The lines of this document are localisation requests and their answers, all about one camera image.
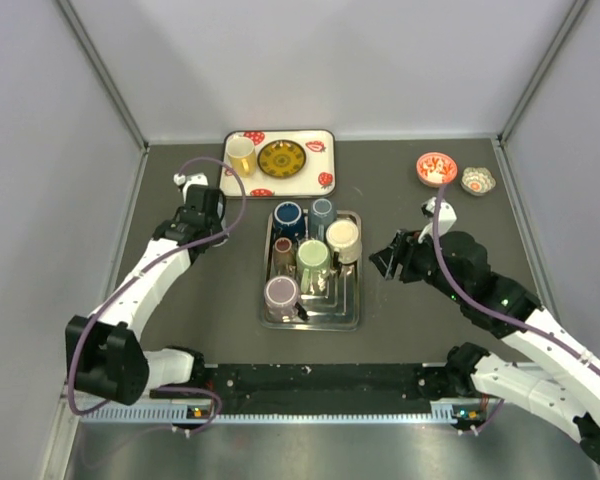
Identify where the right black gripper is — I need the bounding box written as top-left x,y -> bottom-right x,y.
369,226 -> 467,305

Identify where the cream white mug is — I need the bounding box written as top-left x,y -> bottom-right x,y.
326,219 -> 362,264

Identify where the light green mug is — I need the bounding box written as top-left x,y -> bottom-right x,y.
296,239 -> 331,295

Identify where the purple mug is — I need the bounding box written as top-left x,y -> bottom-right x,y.
263,275 -> 309,322

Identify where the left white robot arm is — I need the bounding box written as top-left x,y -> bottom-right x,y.
65,174 -> 227,405

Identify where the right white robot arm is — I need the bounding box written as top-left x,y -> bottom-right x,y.
369,230 -> 600,466

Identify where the yellow mug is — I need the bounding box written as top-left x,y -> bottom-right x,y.
225,136 -> 256,178

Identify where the grey-blue mug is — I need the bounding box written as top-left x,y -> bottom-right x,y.
308,198 -> 337,241

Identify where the dark blue mug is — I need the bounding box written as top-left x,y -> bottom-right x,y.
273,201 -> 306,240

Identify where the silver metal tray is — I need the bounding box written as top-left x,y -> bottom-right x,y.
259,209 -> 362,332

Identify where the brown ribbed cup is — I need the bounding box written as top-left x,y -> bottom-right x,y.
272,237 -> 296,276

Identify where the yellow patterned small plate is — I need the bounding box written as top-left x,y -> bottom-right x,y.
257,140 -> 307,179

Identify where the orange patterned bowl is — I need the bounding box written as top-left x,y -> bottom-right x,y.
416,152 -> 458,188

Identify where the small flower-shaped bowl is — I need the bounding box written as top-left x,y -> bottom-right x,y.
461,167 -> 496,196

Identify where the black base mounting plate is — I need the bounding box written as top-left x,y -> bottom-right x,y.
149,362 -> 486,416

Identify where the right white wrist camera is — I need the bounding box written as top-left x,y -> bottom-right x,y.
419,197 -> 457,242

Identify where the grey slotted cable duct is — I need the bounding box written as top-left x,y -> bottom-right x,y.
81,399 -> 486,426

